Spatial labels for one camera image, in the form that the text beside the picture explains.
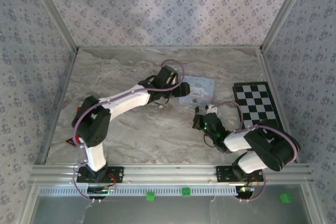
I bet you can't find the red wire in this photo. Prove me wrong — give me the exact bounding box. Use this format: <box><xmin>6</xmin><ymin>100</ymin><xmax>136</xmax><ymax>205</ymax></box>
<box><xmin>106</xmin><ymin>173</ymin><xmax>118</xmax><ymax>187</ymax></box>

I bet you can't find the grey metal panel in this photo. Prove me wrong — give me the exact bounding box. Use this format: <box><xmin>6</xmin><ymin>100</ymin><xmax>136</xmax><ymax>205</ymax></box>
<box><xmin>31</xmin><ymin>185</ymin><xmax>316</xmax><ymax>224</ymax></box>

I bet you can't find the aluminium frame post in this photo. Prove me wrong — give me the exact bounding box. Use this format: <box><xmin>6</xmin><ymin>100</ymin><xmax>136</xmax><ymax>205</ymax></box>
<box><xmin>26</xmin><ymin>0</ymin><xmax>80</xmax><ymax>52</ymax></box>
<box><xmin>259</xmin><ymin>0</ymin><xmax>313</xmax><ymax>52</ymax></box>

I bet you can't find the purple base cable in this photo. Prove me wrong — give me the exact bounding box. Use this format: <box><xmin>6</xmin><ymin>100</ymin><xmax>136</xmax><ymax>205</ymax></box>
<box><xmin>71</xmin><ymin>166</ymin><xmax>112</xmax><ymax>204</ymax></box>
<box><xmin>237</xmin><ymin>170</ymin><xmax>266</xmax><ymax>204</ymax></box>

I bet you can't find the small circuit board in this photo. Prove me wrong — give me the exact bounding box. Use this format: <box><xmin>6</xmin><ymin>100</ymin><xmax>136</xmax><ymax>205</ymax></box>
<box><xmin>235</xmin><ymin>186</ymin><xmax>257</xmax><ymax>199</ymax></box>
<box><xmin>87</xmin><ymin>185</ymin><xmax>118</xmax><ymax>197</ymax></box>

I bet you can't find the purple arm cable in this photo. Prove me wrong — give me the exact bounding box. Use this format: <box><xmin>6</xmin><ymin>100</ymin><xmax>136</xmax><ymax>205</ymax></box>
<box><xmin>215</xmin><ymin>100</ymin><xmax>300</xmax><ymax>164</ymax></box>
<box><xmin>71</xmin><ymin>58</ymin><xmax>187</xmax><ymax>164</ymax></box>

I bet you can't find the black white checkerboard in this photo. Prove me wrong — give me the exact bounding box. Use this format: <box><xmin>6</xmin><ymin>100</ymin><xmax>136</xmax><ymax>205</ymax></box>
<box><xmin>232</xmin><ymin>81</ymin><xmax>284</xmax><ymax>132</ymax></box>

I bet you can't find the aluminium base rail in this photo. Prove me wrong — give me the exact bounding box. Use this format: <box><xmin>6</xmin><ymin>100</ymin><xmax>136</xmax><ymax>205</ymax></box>
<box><xmin>30</xmin><ymin>164</ymin><xmax>314</xmax><ymax>185</ymax></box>

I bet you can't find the blue cartoon dog diary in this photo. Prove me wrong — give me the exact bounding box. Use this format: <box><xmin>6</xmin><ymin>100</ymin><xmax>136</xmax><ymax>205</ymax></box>
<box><xmin>178</xmin><ymin>75</ymin><xmax>215</xmax><ymax>105</ymax></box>

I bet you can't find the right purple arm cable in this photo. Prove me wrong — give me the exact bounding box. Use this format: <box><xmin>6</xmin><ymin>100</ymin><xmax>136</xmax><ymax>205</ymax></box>
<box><xmin>215</xmin><ymin>100</ymin><xmax>300</xmax><ymax>164</ymax></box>

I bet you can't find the thin black cable loop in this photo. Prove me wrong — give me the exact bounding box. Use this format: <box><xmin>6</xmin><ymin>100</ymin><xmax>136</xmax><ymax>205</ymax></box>
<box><xmin>153</xmin><ymin>94</ymin><xmax>171</xmax><ymax>105</ymax></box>
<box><xmin>204</xmin><ymin>134</ymin><xmax>219</xmax><ymax>148</ymax></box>

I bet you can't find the grey slotted cable duct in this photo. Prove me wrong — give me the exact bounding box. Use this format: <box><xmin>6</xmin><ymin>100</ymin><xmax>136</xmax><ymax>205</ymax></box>
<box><xmin>38</xmin><ymin>184</ymin><xmax>240</xmax><ymax>197</ymax></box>

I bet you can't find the aluminium side rail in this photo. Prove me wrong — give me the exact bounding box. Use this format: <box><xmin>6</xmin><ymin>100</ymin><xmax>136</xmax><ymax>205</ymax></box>
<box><xmin>34</xmin><ymin>48</ymin><xmax>79</xmax><ymax>165</ymax></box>
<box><xmin>258</xmin><ymin>49</ymin><xmax>301</xmax><ymax>166</ymax></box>

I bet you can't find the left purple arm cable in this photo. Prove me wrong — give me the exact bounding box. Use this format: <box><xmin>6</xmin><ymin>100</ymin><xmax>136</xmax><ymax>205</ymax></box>
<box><xmin>71</xmin><ymin>58</ymin><xmax>187</xmax><ymax>164</ymax></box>

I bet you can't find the red glitter tube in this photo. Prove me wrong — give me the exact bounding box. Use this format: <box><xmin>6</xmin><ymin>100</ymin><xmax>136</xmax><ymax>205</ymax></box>
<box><xmin>75</xmin><ymin>106</ymin><xmax>82</xmax><ymax>142</ymax></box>

